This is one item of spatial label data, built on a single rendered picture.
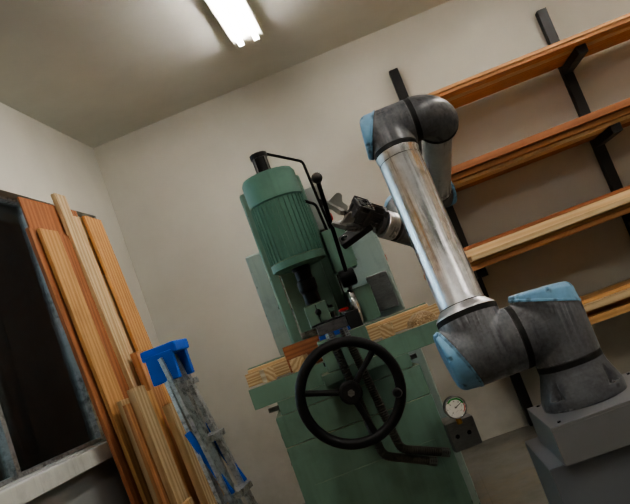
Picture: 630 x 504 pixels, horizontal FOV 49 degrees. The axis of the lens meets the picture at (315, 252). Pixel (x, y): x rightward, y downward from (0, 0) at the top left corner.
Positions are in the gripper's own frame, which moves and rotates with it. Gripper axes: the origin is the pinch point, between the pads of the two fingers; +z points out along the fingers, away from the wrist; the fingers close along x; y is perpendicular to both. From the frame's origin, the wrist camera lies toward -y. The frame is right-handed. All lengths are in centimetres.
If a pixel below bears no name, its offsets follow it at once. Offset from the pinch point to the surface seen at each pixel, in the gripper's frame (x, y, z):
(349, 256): -9.3, -16.8, -20.8
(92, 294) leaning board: -130, -138, 35
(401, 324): 22.2, -19.2, -30.5
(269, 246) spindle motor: 0.4, -15.8, 11.6
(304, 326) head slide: 8.5, -36.6, -8.0
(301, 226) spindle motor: 0.8, -6.1, 5.0
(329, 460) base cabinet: 52, -49, -10
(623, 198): -109, 12, -216
